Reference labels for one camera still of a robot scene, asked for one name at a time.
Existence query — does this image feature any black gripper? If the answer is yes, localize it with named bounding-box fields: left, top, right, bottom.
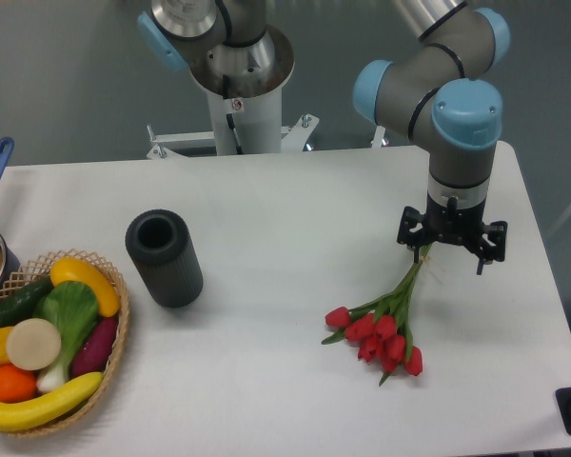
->
left=397, top=194, right=508, bottom=275

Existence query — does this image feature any red tulip bouquet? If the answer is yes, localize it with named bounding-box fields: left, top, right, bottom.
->
left=322, top=246, right=431, bottom=385

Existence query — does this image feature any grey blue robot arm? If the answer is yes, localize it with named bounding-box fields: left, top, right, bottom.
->
left=137, top=1, right=510, bottom=265

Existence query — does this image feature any dark grey ribbed vase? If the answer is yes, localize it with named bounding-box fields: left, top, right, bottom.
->
left=125, top=209, right=204, bottom=308

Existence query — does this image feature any purple sweet potato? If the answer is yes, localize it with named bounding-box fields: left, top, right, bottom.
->
left=70, top=317, right=118, bottom=378

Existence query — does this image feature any green bok choy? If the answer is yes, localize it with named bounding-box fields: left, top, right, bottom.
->
left=33, top=281, right=99, bottom=394

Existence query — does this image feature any woven wicker basket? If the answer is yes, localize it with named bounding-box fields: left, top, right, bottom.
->
left=0, top=248, right=129, bottom=437

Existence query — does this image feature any beige round disc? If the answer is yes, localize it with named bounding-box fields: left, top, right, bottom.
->
left=6, top=318, right=61, bottom=371

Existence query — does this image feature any green cucumber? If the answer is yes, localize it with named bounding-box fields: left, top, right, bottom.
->
left=0, top=277, right=53, bottom=328

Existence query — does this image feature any orange fruit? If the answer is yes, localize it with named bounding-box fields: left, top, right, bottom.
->
left=0, top=365, right=36, bottom=404

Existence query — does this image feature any yellow banana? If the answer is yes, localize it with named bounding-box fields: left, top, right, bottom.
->
left=0, top=371, right=103, bottom=432

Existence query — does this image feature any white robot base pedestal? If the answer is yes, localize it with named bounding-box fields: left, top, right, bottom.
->
left=142, top=26, right=320, bottom=159

